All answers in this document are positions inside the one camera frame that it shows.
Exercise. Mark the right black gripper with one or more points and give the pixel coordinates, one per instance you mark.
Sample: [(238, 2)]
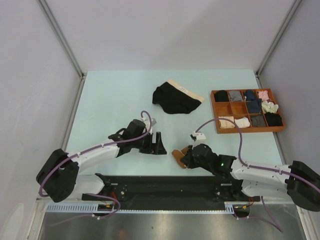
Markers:
[(187, 159)]

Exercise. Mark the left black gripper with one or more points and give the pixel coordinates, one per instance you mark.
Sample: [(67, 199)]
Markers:
[(153, 148)]

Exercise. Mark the brown boxer underwear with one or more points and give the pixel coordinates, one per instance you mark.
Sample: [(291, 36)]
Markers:
[(183, 157)]

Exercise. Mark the black underwear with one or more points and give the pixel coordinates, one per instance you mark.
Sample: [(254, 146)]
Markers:
[(175, 99)]

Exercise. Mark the navy blue underwear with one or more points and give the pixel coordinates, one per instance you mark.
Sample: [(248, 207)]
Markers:
[(254, 106)]

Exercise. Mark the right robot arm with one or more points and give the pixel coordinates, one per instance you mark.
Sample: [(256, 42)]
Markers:
[(296, 182)]

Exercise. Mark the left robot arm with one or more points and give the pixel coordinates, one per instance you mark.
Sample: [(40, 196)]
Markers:
[(59, 176)]

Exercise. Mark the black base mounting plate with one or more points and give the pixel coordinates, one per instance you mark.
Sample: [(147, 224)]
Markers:
[(170, 190)]

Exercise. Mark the rolled beige garment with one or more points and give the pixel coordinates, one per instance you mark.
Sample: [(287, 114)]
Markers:
[(226, 122)]

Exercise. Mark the rolled white garment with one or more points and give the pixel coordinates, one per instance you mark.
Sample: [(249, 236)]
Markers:
[(242, 122)]

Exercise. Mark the rolled black garment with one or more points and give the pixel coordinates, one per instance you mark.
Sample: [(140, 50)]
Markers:
[(221, 96), (273, 119)]

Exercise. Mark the rolled dark grey garment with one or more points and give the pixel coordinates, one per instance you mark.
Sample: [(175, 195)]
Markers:
[(258, 121)]

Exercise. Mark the wooden compartment tray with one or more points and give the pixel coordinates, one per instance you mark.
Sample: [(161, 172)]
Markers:
[(238, 109)]

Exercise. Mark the rolled grey striped garment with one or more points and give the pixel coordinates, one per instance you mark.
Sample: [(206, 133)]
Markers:
[(235, 96)]

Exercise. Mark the rolled navy garment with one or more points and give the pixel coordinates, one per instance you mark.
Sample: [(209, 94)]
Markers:
[(249, 95)]

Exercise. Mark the rolled black garment front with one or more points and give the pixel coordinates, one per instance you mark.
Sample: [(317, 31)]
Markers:
[(273, 119)]

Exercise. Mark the rolled cream garment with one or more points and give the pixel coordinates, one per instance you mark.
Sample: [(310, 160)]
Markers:
[(269, 107)]

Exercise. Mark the rolled pink garment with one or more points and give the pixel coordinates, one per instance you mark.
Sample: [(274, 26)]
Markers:
[(263, 95)]

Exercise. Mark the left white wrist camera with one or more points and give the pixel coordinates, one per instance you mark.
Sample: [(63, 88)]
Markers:
[(149, 123)]

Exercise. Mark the white slotted cable duct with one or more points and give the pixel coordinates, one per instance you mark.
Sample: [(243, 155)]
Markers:
[(105, 208)]

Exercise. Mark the right aluminium frame post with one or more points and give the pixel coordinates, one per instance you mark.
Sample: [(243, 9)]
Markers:
[(278, 36)]

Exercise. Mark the aluminium frame post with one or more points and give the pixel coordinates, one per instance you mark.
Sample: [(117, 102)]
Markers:
[(49, 15), (278, 36)]

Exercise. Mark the left aluminium frame post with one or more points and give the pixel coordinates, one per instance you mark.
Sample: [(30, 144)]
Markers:
[(49, 15)]

